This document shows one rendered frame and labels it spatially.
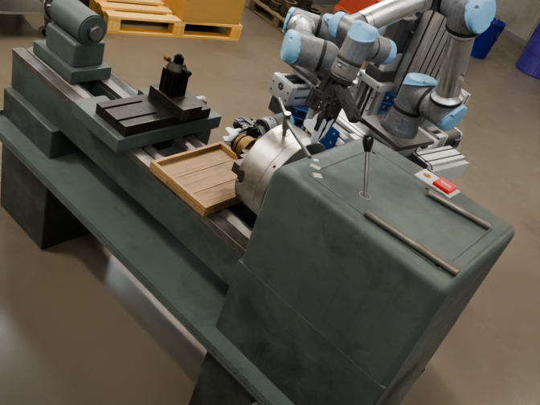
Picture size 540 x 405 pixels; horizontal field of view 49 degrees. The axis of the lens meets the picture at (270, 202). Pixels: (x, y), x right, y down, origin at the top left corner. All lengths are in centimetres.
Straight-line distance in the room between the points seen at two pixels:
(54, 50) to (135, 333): 128
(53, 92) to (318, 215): 142
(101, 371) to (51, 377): 19
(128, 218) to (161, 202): 30
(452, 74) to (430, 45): 39
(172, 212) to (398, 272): 95
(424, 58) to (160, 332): 165
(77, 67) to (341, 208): 148
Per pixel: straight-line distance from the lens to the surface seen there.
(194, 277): 227
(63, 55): 272
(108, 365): 264
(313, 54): 214
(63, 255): 306
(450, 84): 216
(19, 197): 310
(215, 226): 201
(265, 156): 183
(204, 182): 216
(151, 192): 224
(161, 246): 237
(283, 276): 179
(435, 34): 249
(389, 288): 158
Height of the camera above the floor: 209
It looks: 34 degrees down
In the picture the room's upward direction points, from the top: 20 degrees clockwise
